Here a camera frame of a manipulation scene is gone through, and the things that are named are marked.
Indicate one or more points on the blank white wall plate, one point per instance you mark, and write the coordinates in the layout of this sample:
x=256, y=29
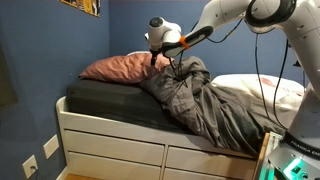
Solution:
x=51, y=146

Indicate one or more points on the black mattress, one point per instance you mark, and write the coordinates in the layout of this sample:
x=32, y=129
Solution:
x=110, y=100

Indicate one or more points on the basketball players poster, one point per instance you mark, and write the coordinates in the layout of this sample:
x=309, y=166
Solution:
x=86, y=5

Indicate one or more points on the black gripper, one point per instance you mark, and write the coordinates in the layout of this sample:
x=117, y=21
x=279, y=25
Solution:
x=154, y=53

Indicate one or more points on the white patterned pillow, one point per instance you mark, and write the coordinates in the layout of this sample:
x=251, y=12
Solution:
x=260, y=86

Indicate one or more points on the robot mount with green light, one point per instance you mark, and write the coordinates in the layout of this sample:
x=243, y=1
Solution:
x=293, y=166

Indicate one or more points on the white bed frame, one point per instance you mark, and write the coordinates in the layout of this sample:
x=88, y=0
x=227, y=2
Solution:
x=116, y=126

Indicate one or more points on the white wall power outlet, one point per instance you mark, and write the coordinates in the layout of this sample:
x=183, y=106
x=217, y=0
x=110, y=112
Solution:
x=30, y=166

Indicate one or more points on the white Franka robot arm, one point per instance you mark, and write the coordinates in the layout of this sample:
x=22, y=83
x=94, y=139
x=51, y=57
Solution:
x=300, y=33

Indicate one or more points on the gray duvet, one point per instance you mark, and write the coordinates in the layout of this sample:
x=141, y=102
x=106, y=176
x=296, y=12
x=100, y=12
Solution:
x=206, y=106

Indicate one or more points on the wooden board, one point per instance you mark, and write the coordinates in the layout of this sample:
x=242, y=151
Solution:
x=261, y=156

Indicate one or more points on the pink pillow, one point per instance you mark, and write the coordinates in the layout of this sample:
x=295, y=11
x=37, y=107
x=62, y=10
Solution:
x=123, y=68

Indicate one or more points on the white bed drawer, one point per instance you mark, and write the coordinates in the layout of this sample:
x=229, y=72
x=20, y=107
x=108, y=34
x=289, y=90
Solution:
x=193, y=175
x=113, y=168
x=113, y=146
x=210, y=163

